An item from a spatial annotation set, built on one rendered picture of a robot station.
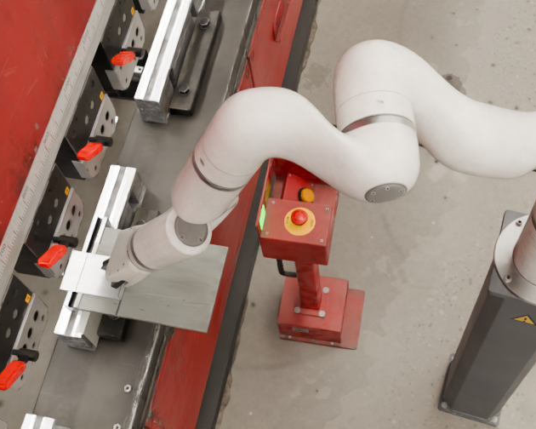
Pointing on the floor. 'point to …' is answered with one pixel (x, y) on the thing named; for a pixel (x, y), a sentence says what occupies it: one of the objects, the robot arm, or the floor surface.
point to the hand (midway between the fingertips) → (112, 265)
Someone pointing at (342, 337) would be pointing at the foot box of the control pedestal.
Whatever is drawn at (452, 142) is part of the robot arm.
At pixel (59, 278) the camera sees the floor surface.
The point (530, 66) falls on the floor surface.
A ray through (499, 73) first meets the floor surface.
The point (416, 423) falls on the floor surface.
